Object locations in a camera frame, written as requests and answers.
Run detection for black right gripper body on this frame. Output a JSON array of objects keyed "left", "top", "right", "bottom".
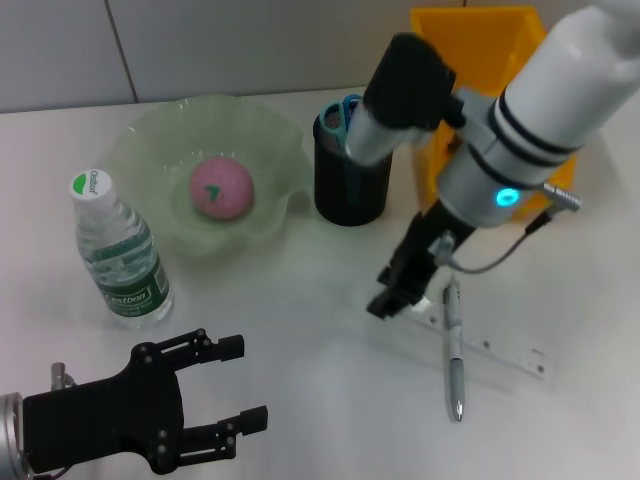
[{"left": 387, "top": 202, "right": 476, "bottom": 301}]

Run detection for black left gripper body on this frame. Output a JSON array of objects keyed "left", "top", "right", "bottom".
[{"left": 22, "top": 342, "right": 189, "bottom": 476}]

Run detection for silver pen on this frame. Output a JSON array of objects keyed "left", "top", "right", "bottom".
[{"left": 442, "top": 283, "right": 467, "bottom": 424}]

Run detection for transparent plastic ruler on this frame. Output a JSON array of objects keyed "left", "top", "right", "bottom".
[{"left": 369, "top": 294, "right": 547, "bottom": 392}]

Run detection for clear water bottle green label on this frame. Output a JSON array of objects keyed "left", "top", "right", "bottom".
[{"left": 68, "top": 168, "right": 175, "bottom": 329}]

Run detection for blue scissors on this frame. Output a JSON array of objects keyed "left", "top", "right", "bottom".
[{"left": 319, "top": 93, "right": 364, "bottom": 206}]

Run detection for pink toy peach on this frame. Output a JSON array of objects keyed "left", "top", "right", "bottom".
[{"left": 188, "top": 155, "right": 255, "bottom": 221}]

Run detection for black mesh pen holder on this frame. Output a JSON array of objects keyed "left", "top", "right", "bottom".
[{"left": 313, "top": 102, "right": 395, "bottom": 227}]

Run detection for green glass fruit plate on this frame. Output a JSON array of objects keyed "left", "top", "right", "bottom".
[{"left": 107, "top": 94, "right": 314, "bottom": 259}]

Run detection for yellow plastic bin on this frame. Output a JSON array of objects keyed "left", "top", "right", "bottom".
[{"left": 409, "top": 5, "right": 576, "bottom": 221}]

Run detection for left arm cable with plugs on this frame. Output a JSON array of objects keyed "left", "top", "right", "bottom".
[{"left": 29, "top": 362, "right": 77, "bottom": 480}]

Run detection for arm cable with plugs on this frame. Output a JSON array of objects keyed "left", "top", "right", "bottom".
[
  {"left": 432, "top": 182, "right": 584, "bottom": 275},
  {"left": 29, "top": 362, "right": 77, "bottom": 480}
]

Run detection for right arm cable with plugs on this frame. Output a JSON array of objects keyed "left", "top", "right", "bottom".
[{"left": 432, "top": 182, "right": 584, "bottom": 275}]

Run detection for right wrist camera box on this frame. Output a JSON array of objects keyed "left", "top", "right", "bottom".
[{"left": 344, "top": 32, "right": 469, "bottom": 166}]

